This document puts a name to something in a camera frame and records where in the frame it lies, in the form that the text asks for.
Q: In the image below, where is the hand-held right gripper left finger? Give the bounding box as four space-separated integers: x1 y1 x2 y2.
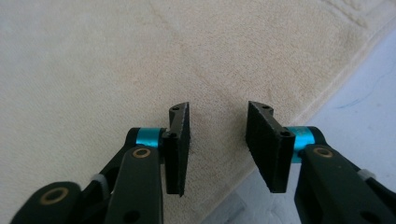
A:
135 102 191 198

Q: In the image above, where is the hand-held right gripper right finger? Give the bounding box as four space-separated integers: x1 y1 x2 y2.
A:
245 100 316 194

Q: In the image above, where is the cream towel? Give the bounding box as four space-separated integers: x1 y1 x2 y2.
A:
0 0 396 224

